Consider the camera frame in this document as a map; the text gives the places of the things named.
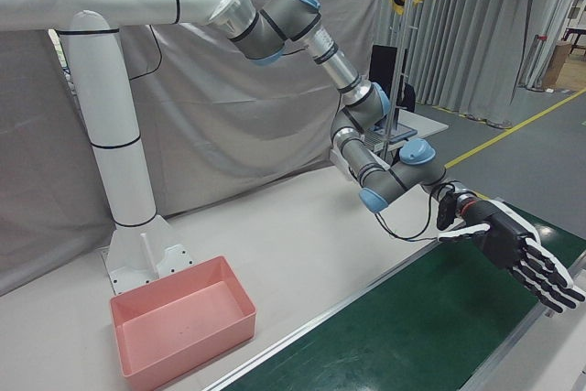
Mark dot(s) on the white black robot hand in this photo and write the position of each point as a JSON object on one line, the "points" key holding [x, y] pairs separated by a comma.
{"points": [[508, 240]]}

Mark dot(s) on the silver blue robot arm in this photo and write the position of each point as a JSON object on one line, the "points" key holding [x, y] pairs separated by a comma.
{"points": [[389, 176]]}

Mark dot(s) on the pink plastic basket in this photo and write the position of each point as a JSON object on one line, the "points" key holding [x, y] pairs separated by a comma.
{"points": [[183, 318]]}

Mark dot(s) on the green conveyor belt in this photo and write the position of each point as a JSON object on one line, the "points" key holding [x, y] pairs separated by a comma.
{"points": [[412, 340]]}

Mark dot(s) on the white desk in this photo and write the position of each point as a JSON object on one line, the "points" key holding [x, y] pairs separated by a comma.
{"points": [[426, 123]]}

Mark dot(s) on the grey laptop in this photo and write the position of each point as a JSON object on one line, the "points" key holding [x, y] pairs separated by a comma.
{"points": [[405, 133]]}

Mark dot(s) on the black office chair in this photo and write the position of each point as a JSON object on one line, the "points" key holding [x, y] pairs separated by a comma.
{"points": [[407, 98]]}

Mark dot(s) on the brown cardboard box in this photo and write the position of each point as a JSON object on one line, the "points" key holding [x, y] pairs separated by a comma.
{"points": [[558, 66]]}

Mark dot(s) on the grey pleated room curtain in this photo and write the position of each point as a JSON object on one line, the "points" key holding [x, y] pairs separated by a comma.
{"points": [[480, 34]]}

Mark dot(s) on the black monitor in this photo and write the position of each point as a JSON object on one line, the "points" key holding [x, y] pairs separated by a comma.
{"points": [[382, 70]]}

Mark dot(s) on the long grey backdrop curtain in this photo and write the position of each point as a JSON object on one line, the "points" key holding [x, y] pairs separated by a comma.
{"points": [[206, 111]]}

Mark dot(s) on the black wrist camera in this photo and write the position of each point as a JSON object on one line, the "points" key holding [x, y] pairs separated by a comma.
{"points": [[446, 210]]}

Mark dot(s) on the white T-shaped robot pedestal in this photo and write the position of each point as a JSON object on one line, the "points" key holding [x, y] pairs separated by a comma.
{"points": [[119, 111]]}

